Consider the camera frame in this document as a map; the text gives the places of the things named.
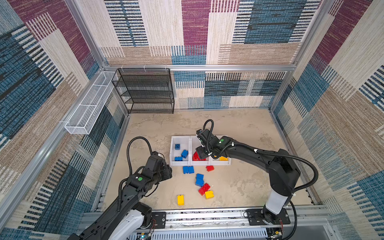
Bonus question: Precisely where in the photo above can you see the left white bin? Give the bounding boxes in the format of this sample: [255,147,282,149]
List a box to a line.
[170,136,191,167]

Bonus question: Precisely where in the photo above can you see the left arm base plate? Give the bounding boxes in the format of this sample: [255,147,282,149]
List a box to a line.
[142,212,167,230]

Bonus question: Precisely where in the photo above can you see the right white bin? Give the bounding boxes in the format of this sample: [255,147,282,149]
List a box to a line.
[209,156,232,166]

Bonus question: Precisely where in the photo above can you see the blue lego pair back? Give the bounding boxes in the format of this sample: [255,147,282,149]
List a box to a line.
[183,166,195,174]

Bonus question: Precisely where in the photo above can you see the white bin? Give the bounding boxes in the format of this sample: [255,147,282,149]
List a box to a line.
[189,136,210,166]
[209,156,232,166]
[170,136,191,167]

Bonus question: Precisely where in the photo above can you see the aluminium front rail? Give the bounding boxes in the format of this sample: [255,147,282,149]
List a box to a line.
[74,206,337,240]

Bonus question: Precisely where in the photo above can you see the middle white bin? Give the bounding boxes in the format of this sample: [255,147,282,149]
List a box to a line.
[189,136,210,166]

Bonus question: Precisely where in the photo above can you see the small red lego back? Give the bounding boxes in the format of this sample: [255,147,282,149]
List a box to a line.
[206,166,215,172]

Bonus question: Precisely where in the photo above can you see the black wire shelf rack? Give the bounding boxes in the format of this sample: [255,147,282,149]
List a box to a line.
[112,68,175,114]

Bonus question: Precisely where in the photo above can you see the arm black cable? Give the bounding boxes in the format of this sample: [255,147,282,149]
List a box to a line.
[117,136,160,211]
[202,119,319,240]

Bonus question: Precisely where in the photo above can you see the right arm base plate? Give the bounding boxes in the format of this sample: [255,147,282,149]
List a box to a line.
[244,208,291,226]

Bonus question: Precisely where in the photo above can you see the large red lego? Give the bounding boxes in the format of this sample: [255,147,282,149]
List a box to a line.
[193,152,201,162]

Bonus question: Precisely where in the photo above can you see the white wire mesh basket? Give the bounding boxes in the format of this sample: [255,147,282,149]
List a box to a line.
[65,72,115,135]

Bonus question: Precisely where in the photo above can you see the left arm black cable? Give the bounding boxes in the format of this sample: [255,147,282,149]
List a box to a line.
[117,136,160,211]

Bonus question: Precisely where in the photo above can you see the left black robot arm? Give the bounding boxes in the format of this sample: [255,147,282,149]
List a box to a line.
[68,152,172,240]

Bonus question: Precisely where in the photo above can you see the red lego diagonal brick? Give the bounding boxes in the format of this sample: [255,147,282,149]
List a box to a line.
[198,183,211,196]

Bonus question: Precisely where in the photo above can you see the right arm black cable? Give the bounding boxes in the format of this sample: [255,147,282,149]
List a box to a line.
[202,119,319,240]

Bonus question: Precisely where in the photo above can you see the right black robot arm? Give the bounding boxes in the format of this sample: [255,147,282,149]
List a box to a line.
[196,129,301,215]

